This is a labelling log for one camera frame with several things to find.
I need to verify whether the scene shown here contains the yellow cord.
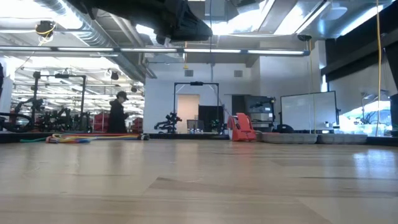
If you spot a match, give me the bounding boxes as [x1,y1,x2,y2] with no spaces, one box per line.
[374,0,383,138]

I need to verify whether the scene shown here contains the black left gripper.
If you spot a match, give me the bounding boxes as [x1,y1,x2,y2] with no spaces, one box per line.
[155,0,214,45]

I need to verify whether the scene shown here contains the white board on stand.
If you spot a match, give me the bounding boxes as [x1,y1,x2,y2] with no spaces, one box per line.
[279,90,340,134]

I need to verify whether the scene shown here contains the long light bar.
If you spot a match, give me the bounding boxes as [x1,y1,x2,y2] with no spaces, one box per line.
[0,45,311,57]

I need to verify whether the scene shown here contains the black camera gantry frame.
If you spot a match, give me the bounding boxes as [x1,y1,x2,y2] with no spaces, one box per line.
[172,81,220,133]

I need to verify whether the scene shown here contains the silver ventilation duct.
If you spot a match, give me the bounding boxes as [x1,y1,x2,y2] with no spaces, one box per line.
[34,0,156,83]

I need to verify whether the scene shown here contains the black aluminium rig frame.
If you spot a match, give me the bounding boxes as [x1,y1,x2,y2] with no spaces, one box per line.
[0,132,398,146]

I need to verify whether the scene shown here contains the black ceiling cord reel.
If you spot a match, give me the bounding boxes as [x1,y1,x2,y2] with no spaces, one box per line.
[34,20,57,39]

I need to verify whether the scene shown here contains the black robot workstation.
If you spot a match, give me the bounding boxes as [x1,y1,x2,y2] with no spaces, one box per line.
[0,70,94,133]

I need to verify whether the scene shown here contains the multicolour wire harness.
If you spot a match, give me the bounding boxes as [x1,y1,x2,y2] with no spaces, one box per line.
[20,133,150,144]

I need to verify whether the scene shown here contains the black dome-shaped object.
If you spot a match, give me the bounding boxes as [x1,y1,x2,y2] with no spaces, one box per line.
[275,124,295,134]

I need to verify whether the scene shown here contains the red shelf cart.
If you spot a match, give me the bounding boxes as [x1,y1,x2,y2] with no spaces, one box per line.
[132,117,144,133]
[93,111,109,133]

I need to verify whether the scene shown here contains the person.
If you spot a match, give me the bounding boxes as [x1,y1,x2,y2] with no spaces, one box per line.
[107,90,130,134]

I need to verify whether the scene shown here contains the red tape measure box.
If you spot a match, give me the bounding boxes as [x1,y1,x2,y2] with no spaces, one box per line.
[226,113,257,142]

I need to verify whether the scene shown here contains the grey plastic tool case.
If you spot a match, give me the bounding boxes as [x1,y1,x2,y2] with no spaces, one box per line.
[256,132,368,145]

